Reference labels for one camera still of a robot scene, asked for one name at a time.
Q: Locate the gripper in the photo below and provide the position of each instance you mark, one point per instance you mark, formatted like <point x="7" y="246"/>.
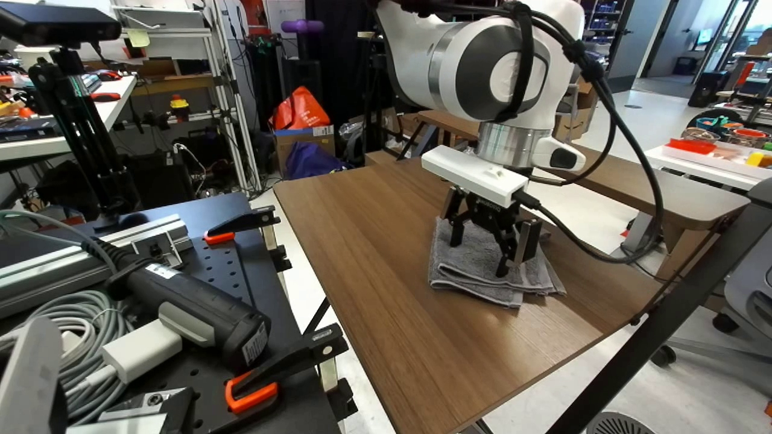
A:
<point x="490" y="212"/>

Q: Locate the grey towel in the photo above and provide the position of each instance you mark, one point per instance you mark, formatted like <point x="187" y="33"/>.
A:
<point x="476" y="268"/>

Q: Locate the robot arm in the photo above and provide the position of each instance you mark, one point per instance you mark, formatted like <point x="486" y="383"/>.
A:
<point x="476" y="66"/>

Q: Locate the blue bag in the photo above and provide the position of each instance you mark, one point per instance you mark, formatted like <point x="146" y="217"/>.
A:
<point x="310" y="163"/>

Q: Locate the cardboard box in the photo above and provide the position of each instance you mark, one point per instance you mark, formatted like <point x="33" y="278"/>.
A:
<point x="301" y="147"/>

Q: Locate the red tray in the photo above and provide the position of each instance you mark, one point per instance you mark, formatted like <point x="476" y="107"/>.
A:
<point x="690" y="146"/>

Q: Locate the white table with toys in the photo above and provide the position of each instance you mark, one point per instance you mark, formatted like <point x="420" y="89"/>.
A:
<point x="699" y="166"/>

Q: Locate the orange bag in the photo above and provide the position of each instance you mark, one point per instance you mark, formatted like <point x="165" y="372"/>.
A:
<point x="298" y="111"/>

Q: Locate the floor fan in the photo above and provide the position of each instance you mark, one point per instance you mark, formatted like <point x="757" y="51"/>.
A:
<point x="621" y="425"/>

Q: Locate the black and orange clamp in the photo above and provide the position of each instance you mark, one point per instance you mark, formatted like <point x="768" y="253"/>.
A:
<point x="238" y="226"/>
<point x="283" y="367"/>

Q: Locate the black bin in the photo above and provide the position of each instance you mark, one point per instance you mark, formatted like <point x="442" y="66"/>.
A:
<point x="707" y="89"/>

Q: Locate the grey office chair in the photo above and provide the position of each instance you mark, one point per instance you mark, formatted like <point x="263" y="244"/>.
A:
<point x="751" y="283"/>

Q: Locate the orange bowl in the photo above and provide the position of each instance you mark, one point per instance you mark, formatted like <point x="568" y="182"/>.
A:
<point x="748" y="137"/>

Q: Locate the yellow block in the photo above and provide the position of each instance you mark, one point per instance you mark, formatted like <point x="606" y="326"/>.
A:
<point x="755" y="159"/>

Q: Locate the black power brick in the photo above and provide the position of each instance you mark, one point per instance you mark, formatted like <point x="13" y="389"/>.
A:
<point x="199" y="307"/>

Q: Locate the white metal shelf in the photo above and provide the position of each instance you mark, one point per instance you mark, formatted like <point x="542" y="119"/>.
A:
<point x="223" y="78"/>

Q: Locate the white power adapter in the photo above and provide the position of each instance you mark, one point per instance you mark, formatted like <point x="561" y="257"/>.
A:
<point x="142" y="349"/>

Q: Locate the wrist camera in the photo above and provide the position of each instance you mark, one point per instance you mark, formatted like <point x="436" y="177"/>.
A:
<point x="473" y="173"/>

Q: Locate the grey metal bracket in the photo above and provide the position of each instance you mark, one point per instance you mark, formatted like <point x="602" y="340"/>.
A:
<point x="148" y="407"/>

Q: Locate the aluminium rail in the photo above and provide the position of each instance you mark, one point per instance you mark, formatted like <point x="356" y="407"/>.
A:
<point x="72" y="259"/>

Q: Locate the camera on tripod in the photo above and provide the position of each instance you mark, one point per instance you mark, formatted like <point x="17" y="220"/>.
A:
<point x="78" y="120"/>

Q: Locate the blurred grey post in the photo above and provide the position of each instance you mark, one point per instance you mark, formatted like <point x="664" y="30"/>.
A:
<point x="27" y="380"/>

